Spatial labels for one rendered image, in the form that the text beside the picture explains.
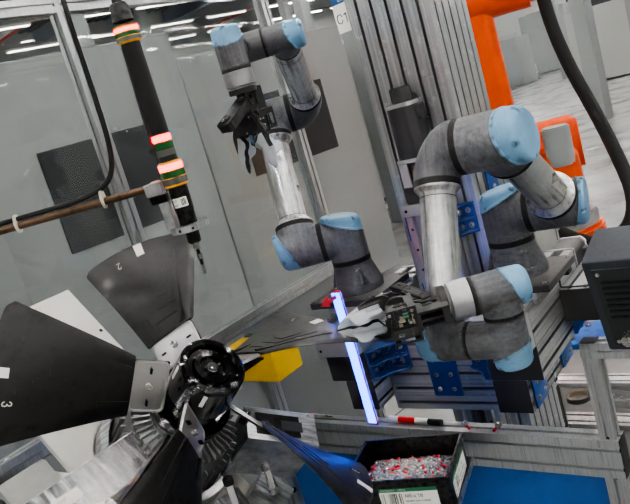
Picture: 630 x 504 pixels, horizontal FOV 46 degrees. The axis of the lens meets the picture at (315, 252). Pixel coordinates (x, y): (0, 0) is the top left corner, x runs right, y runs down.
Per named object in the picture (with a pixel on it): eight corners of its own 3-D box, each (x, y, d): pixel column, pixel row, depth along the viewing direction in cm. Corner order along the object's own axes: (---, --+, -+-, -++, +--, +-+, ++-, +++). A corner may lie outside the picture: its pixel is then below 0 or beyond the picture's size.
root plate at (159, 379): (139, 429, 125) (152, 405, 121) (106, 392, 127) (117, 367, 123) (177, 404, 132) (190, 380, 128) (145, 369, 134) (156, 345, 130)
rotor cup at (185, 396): (189, 455, 128) (214, 414, 120) (135, 396, 132) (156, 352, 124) (243, 414, 139) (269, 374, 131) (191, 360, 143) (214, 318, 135)
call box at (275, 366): (235, 386, 190) (222, 348, 188) (259, 369, 198) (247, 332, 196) (281, 387, 180) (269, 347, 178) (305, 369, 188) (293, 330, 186)
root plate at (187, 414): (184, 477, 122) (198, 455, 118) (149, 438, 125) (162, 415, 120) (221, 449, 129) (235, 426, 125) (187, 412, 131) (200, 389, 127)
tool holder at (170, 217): (157, 241, 131) (139, 188, 129) (166, 233, 138) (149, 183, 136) (206, 227, 130) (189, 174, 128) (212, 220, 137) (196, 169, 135)
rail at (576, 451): (270, 446, 195) (261, 419, 193) (279, 438, 198) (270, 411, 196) (627, 479, 138) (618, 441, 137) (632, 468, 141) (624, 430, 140)
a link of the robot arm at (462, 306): (460, 271, 141) (469, 310, 144) (437, 278, 142) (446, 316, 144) (470, 285, 134) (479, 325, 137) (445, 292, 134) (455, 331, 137)
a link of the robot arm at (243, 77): (237, 69, 179) (214, 77, 184) (243, 88, 179) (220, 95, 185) (257, 65, 184) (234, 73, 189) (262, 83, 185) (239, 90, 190)
